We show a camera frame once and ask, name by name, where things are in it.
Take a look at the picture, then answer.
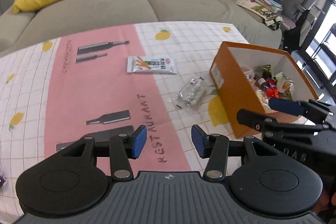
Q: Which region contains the light green snack packet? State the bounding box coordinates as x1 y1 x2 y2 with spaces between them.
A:
274 72 294 94

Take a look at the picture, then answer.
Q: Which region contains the red snack packet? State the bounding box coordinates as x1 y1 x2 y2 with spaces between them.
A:
265 86 280 98

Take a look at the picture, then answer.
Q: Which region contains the dark green snack packet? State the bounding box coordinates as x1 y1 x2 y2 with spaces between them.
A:
262 64 273 80

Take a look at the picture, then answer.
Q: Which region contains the mixed nut clear packet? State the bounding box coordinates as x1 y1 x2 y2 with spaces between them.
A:
240 67 256 85

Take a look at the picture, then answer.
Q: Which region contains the clear white ball candy packet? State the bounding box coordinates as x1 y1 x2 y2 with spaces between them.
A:
172 75 207 110

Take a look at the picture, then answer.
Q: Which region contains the white gluten strip packet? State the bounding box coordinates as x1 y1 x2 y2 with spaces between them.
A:
126 56 178 75

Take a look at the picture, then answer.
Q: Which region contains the pale rice cracker packet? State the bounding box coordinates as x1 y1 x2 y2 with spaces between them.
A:
255 89 272 113

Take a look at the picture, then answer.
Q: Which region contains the chocolate bean snack packet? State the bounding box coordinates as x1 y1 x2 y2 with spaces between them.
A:
255 78 274 90

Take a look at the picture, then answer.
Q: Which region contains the person's right hand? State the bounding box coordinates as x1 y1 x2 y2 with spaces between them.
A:
314 189 336 214

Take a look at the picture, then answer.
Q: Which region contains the orange cardboard box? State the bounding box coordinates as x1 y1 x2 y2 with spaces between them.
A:
210 42 318 139

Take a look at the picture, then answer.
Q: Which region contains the patterned tablecloth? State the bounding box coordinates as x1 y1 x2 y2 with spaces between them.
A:
0 20 316 224

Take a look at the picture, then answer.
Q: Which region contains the black metal shelf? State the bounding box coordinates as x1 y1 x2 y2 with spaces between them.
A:
306 25 335 86

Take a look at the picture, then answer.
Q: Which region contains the grey office chair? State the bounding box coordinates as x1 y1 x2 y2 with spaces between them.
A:
280 0 325 53

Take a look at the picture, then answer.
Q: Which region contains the beige sofa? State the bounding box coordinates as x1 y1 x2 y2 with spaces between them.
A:
1 0 282 56

